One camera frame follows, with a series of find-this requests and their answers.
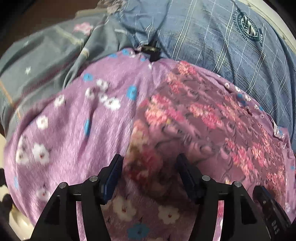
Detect purple floral bedsheet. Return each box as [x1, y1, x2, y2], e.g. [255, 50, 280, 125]
[4, 48, 296, 241]

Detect grey star-print blanket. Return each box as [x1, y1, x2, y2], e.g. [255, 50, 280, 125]
[0, 14, 139, 142]

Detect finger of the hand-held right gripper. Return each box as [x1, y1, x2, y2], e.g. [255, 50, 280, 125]
[253, 185, 277, 216]

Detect crumpled lilac cloth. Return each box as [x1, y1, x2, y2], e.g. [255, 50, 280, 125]
[109, 0, 132, 15]

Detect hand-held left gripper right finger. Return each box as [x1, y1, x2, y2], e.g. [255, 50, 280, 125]
[176, 154, 271, 241]

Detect small black device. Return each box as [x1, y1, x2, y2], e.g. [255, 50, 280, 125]
[142, 41, 160, 62]

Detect maroon floral shirt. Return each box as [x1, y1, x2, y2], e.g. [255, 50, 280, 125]
[124, 57, 290, 209]

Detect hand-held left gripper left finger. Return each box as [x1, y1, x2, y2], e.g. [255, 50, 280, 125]
[30, 154, 123, 241]

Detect blue striped quilt with emblems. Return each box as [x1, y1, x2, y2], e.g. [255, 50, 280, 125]
[116, 0, 296, 136]

